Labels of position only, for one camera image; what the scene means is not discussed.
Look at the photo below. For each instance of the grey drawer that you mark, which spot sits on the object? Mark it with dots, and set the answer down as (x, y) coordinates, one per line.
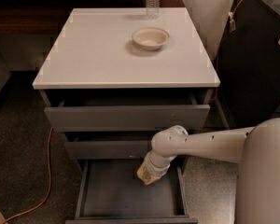
(111, 193)
(112, 118)
(108, 145)

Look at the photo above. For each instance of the yellow sponge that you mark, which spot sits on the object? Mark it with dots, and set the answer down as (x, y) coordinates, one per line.
(143, 173)

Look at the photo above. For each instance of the clear plastic water bottle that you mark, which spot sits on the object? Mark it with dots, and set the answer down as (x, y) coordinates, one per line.
(152, 7)

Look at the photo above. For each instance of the grey middle drawer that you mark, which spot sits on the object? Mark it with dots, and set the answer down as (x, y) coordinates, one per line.
(108, 145)

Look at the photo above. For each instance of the white grey drawer cabinet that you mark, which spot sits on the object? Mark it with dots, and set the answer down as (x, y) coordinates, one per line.
(94, 61)

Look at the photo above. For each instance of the grey bottom drawer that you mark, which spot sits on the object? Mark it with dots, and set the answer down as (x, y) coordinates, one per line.
(111, 193)

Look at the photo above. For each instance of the dark wooden bench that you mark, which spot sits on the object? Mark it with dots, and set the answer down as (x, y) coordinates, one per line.
(47, 17)

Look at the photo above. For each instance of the grey top drawer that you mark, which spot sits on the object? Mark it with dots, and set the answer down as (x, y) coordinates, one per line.
(112, 118)

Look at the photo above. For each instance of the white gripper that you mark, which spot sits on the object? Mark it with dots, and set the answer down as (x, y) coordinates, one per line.
(154, 166)

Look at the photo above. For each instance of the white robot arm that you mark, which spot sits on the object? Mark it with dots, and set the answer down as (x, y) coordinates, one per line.
(255, 149)

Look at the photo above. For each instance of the dark cabinet on right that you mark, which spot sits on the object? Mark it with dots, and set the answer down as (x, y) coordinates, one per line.
(248, 62)

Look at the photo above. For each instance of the white paper bowl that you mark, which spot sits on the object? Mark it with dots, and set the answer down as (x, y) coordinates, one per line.
(150, 38)

